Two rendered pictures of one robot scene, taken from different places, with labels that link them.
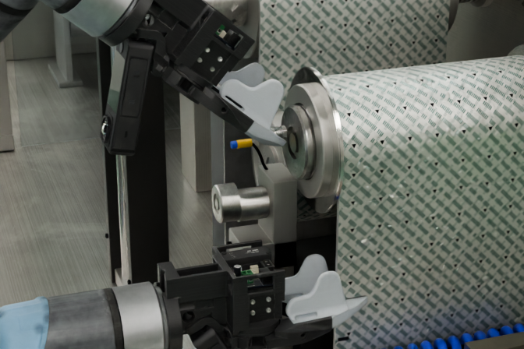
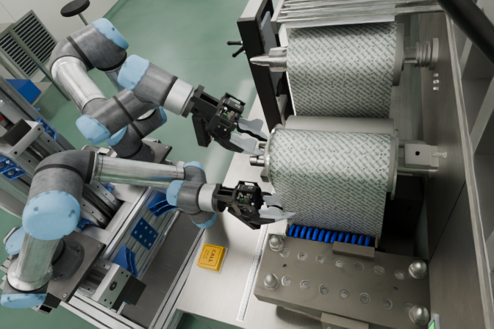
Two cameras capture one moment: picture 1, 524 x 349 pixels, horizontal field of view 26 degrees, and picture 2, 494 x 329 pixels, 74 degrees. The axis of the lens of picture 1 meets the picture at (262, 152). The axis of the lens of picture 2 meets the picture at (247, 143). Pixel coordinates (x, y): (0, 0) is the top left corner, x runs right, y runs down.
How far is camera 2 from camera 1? 0.83 m
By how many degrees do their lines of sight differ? 48
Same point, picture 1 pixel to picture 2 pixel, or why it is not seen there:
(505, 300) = (364, 228)
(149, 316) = (206, 203)
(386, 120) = (293, 167)
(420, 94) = (314, 158)
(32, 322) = (173, 194)
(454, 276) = (336, 217)
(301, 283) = (273, 199)
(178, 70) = (210, 129)
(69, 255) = not seen: hidden behind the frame
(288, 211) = not seen: hidden behind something
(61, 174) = not seen: hidden behind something
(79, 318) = (186, 197)
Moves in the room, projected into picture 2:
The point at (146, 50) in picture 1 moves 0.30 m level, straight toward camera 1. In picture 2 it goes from (198, 120) to (109, 234)
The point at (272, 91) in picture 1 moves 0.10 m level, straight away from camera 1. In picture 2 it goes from (251, 141) to (275, 111)
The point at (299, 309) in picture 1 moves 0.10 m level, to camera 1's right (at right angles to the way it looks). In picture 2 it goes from (263, 213) to (297, 230)
